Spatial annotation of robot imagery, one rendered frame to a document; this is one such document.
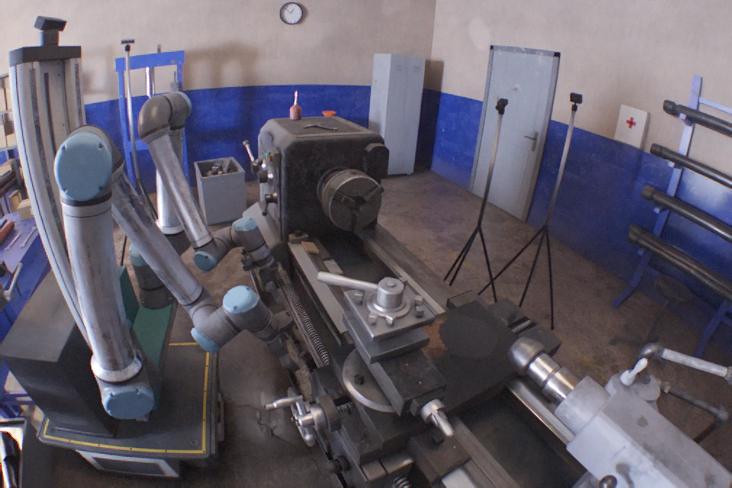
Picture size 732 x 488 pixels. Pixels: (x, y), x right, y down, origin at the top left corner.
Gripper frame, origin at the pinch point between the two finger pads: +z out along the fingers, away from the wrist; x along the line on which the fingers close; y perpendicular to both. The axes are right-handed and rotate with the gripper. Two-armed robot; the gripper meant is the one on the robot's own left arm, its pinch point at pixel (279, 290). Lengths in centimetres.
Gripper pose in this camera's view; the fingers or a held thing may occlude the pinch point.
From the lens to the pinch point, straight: 145.0
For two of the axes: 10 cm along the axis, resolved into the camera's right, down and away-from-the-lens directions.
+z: 3.5, 8.7, 3.5
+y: 9.3, -3.7, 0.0
